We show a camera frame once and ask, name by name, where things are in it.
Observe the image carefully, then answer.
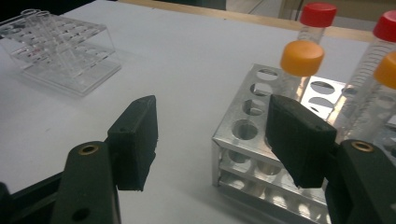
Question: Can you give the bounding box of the clear glass test tube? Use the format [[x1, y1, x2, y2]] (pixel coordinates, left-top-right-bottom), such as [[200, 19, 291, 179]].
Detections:
[[35, 10, 83, 82], [20, 8, 71, 76]]

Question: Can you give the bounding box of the orange-capped plastic tube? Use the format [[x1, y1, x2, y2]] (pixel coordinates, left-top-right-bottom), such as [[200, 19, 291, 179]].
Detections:
[[342, 50, 396, 144], [279, 39, 326, 102]]

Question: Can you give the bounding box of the metal tube rack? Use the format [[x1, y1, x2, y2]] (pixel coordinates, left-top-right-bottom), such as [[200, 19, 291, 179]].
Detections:
[[211, 63, 396, 224]]

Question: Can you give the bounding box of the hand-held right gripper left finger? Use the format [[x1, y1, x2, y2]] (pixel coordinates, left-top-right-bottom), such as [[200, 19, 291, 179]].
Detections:
[[106, 94, 159, 192]]

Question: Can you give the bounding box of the red-capped plastic tube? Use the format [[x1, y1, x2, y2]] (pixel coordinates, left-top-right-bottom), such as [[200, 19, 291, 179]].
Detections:
[[334, 9, 396, 132], [297, 2, 338, 45]]

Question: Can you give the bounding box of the clear acrylic tube rack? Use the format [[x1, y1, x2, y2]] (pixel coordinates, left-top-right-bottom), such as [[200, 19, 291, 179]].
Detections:
[[0, 8, 122, 97]]

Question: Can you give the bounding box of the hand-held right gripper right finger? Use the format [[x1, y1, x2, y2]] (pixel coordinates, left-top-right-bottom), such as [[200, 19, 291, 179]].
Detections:
[[265, 93, 338, 189]]

